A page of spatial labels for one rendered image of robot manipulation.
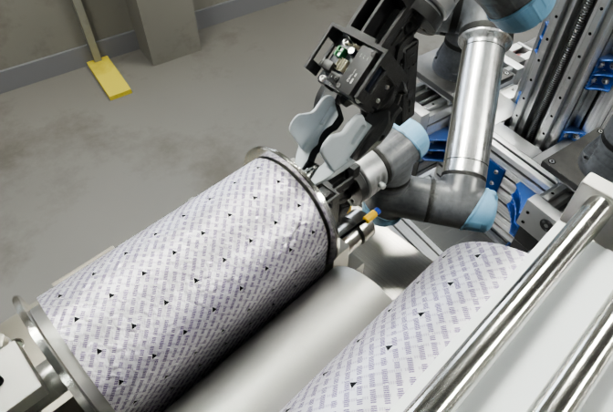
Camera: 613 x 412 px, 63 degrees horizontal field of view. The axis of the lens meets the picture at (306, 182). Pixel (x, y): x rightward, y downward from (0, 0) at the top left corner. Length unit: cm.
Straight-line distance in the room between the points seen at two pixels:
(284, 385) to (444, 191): 49
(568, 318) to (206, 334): 29
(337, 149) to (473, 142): 41
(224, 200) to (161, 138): 211
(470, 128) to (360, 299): 47
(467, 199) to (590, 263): 56
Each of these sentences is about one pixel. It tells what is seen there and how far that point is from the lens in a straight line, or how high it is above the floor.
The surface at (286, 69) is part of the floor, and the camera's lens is 293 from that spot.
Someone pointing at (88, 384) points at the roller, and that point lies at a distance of 43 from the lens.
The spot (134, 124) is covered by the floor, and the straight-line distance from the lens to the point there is 269.
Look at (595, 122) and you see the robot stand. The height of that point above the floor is 81.
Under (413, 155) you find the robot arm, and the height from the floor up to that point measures 112.
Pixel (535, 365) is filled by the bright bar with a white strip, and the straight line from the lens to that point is 27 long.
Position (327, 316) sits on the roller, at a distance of 48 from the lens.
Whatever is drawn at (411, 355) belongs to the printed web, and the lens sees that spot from 29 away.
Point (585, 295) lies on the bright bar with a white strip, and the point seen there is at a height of 144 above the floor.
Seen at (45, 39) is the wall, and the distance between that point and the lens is 311.
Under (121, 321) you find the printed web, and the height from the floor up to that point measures 131.
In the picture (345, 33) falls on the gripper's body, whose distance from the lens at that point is 50.
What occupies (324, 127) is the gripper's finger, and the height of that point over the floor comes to 131.
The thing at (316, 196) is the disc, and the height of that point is 131.
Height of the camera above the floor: 166
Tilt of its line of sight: 47 degrees down
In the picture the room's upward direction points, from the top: straight up
